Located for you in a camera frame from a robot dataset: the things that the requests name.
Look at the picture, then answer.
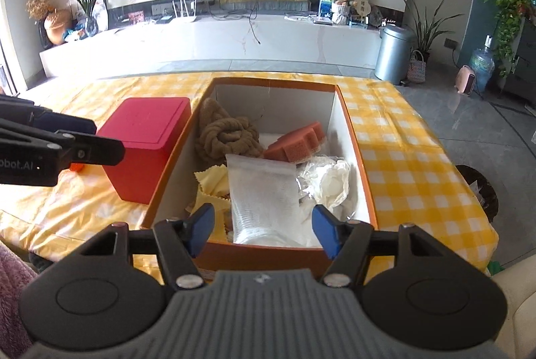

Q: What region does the acorn-shaped vase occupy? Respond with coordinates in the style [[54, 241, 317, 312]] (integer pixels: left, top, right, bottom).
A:
[[44, 8, 73, 46]]

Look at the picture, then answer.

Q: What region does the cream sofa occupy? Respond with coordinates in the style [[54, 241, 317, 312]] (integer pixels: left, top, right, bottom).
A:
[[488, 259, 536, 359]]

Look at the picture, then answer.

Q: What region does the clear bag with white cloth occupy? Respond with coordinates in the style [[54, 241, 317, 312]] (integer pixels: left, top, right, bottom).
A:
[[225, 153, 308, 246]]

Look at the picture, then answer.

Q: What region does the woven basket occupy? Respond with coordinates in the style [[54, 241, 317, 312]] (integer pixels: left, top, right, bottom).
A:
[[406, 50, 428, 84]]

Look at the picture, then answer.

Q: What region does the orange cardboard box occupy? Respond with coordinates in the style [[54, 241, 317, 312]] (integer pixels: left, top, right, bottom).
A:
[[140, 76, 380, 278]]

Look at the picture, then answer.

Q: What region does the black cable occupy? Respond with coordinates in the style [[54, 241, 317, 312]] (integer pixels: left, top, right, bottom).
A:
[[247, 5, 262, 46]]

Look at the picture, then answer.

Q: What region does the brown rope towel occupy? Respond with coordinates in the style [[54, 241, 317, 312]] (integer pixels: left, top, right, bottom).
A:
[[195, 98, 264, 171]]

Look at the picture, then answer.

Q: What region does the pink heater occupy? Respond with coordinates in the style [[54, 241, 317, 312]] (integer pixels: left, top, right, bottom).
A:
[[456, 65, 478, 96]]

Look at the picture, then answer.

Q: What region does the dried flower bunch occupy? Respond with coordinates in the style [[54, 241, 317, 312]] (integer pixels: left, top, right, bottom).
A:
[[26, 0, 55, 20]]

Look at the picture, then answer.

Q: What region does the long-leaf potted plant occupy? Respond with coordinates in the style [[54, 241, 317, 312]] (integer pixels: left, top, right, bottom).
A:
[[398, 0, 455, 62]]

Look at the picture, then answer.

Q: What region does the fuzzy purple blanket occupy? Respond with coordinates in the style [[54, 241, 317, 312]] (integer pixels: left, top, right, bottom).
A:
[[0, 242, 40, 359]]

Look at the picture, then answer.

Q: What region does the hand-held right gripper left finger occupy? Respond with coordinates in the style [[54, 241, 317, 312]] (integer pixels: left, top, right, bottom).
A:
[[81, 203, 216, 290]]

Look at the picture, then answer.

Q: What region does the green plant in glass vase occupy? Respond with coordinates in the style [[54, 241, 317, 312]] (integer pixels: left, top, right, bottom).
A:
[[67, 0, 107, 37]]

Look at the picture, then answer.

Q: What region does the yellow cloth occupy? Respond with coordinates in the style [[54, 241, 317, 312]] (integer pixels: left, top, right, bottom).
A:
[[194, 166, 232, 213]]

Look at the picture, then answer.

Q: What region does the silver trash can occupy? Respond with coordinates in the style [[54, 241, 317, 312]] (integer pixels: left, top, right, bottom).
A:
[[374, 24, 415, 85]]

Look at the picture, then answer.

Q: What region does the yellow checked tablecloth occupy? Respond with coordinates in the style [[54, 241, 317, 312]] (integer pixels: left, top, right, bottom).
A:
[[0, 72, 499, 284]]

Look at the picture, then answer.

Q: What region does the white marble tv bench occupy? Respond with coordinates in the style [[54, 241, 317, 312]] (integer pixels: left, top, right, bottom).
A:
[[40, 13, 378, 79]]

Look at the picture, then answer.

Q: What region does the orange sponge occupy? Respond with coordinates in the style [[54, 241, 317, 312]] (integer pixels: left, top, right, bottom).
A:
[[263, 122, 327, 164]]

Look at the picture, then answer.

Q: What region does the white router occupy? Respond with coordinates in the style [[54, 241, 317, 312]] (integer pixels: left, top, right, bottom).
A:
[[165, 0, 197, 22]]

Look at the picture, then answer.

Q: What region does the red square box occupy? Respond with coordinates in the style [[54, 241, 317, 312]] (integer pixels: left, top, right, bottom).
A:
[[95, 96, 192, 205]]

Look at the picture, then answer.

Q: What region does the dark grey cabinet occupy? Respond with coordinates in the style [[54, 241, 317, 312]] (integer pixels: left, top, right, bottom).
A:
[[500, 13, 536, 106]]

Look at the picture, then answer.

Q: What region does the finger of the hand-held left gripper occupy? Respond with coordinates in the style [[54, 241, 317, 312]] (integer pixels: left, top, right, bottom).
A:
[[0, 119, 126, 172], [0, 94, 96, 134]]

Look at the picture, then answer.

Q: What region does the round wooden sign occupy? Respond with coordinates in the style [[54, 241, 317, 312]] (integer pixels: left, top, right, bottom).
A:
[[354, 0, 371, 25]]

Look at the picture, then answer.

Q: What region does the white plastic bag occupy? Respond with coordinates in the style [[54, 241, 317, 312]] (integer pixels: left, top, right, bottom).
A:
[[295, 156, 350, 209]]

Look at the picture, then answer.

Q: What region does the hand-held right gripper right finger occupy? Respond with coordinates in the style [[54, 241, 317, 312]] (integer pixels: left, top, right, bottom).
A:
[[312, 204, 447, 289]]

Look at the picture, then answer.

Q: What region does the black waste bin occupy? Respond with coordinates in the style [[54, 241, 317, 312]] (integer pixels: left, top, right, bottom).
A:
[[454, 164, 499, 223]]

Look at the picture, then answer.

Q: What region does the blue water jug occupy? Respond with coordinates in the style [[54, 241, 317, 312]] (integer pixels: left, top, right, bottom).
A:
[[469, 34, 495, 92]]

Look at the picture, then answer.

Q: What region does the trailing green plant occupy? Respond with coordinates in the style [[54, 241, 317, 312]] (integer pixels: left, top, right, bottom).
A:
[[481, 0, 532, 79]]

